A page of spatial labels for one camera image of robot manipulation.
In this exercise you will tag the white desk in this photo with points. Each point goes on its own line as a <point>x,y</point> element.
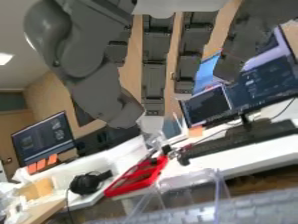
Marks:
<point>247,160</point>

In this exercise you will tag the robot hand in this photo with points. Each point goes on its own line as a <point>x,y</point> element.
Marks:
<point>84,56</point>

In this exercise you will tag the small cardboard box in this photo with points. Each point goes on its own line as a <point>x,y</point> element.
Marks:
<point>37,190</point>

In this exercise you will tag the screen with orange notes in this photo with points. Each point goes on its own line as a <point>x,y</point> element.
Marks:
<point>41,140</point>

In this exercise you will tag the small screen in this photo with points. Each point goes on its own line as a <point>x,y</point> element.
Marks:
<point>206,106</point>

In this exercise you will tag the red tray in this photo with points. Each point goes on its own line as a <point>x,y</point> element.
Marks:
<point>137,176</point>

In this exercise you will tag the black keyboard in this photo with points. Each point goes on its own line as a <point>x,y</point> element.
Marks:
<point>247,136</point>

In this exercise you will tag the large wide screen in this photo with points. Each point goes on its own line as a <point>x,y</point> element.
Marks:
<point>266,83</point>

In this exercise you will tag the clear box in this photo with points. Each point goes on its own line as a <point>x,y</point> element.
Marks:
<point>213,200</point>

